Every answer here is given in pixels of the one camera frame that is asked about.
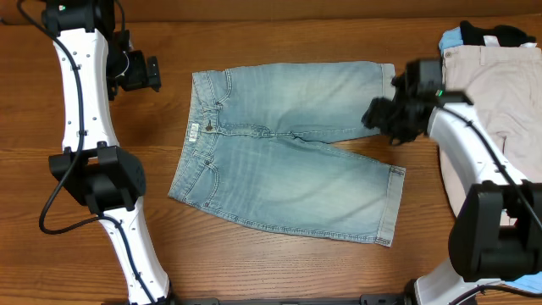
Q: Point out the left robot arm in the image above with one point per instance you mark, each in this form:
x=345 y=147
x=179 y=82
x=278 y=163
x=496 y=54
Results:
x=97 y=61

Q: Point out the light blue garment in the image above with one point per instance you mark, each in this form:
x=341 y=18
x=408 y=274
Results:
x=451 y=40

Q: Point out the black garment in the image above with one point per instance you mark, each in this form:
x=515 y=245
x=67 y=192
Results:
x=496 y=67

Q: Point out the beige pink shorts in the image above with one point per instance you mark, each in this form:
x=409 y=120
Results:
x=499 y=106

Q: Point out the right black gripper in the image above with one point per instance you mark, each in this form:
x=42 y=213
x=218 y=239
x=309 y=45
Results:
x=375 y=119

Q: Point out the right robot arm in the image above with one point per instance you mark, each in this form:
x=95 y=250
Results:
x=496 y=237

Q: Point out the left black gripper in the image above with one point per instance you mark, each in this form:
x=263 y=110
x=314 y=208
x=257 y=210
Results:
x=141 y=77

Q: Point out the light blue denim shorts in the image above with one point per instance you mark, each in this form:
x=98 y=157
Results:
x=261 y=151

